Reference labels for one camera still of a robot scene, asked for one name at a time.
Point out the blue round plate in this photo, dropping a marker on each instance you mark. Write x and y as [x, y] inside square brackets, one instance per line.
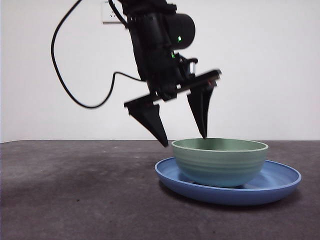
[225, 197]

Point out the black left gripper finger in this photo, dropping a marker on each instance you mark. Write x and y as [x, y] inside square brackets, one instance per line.
[150, 120]
[201, 110]

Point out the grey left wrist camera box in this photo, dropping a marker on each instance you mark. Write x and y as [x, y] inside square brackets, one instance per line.
[192, 68]

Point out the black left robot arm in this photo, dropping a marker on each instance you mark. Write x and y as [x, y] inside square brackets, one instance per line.
[150, 50]

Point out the white wall socket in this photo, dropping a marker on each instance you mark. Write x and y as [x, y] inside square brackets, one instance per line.
[107, 18]

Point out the green ribbed bowl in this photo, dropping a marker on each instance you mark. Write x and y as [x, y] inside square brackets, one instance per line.
[220, 167]

